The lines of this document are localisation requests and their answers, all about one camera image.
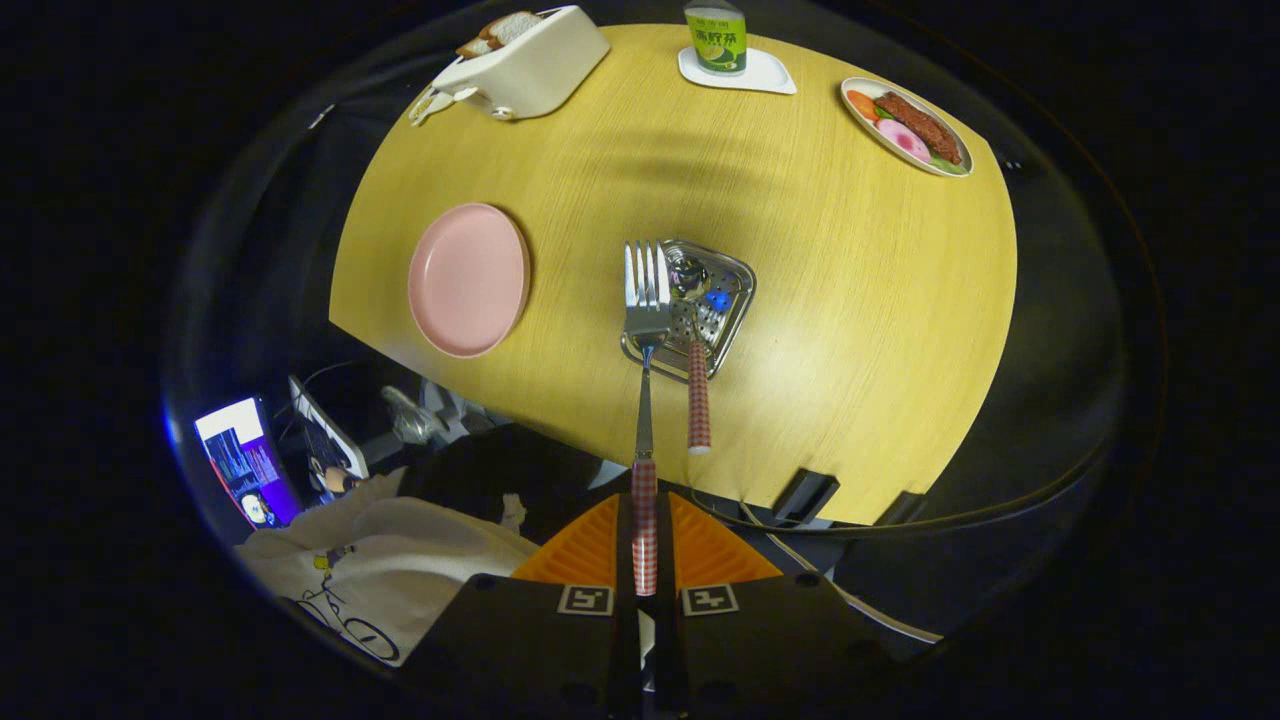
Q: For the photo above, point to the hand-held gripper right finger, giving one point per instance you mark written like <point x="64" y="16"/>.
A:
<point x="780" y="640"/>

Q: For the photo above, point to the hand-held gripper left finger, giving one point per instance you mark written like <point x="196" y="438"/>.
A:
<point x="520" y="640"/>

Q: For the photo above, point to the person's white shirt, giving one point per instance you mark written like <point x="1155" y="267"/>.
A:
<point x="430" y="560"/>

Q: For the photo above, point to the black table clamp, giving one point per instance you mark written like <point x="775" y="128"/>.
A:
<point x="805" y="495"/>

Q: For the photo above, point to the clear plastic bag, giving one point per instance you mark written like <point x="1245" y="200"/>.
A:
<point x="415" y="415"/>

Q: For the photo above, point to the white laptop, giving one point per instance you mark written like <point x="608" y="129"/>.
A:
<point x="330" y="430"/>

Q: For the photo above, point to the computer monitor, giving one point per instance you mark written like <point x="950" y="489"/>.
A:
<point x="240" y="465"/>

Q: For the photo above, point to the perforated metal basket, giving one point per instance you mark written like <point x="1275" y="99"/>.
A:
<point x="735" y="290"/>

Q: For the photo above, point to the pink plate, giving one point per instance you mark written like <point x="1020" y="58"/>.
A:
<point x="468" y="280"/>

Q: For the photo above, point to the green lettuce leaf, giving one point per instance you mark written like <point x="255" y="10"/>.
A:
<point x="948" y="166"/>

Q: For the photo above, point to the pink round food slice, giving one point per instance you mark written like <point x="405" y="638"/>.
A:
<point x="903" y="140"/>

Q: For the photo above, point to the white food plate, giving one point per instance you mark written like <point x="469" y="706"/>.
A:
<point x="966" y="158"/>

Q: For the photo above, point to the brown meat patty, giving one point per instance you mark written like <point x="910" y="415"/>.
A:
<point x="920" y="125"/>

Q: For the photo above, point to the orange tomato slice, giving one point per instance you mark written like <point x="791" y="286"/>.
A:
<point x="862" y="104"/>

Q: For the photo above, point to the white compartment seasoning dish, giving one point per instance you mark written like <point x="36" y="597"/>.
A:
<point x="430" y="105"/>

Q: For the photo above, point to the white square coaster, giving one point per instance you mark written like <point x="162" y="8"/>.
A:
<point x="770" y="75"/>

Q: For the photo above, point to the white toaster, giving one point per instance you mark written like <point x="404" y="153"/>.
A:
<point x="540" y="70"/>

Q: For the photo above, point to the toast bread slice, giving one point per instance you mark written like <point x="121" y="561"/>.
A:
<point x="512" y="28"/>
<point x="476" y="46"/>

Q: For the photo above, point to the green label drink bottle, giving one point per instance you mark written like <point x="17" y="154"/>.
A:
<point x="718" y="45"/>

